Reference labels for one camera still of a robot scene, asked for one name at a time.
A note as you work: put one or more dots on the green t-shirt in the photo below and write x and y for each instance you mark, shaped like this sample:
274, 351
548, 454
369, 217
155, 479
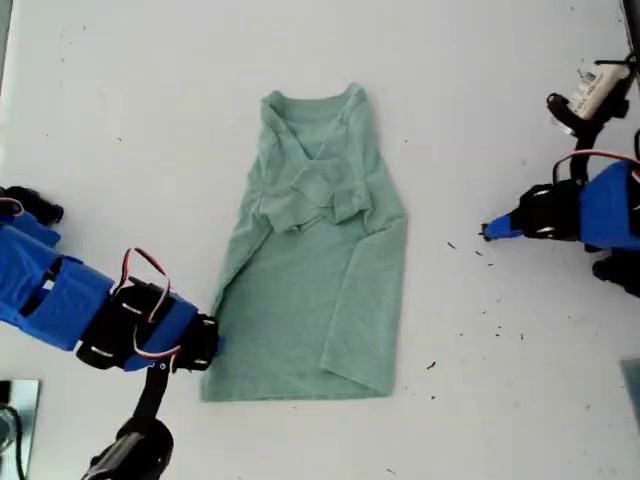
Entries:
300, 300

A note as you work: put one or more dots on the black camera stalk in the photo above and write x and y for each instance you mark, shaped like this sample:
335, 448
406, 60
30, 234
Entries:
152, 395
586, 150

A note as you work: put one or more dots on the black camera box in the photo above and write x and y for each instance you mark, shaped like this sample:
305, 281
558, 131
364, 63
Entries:
592, 92
132, 450

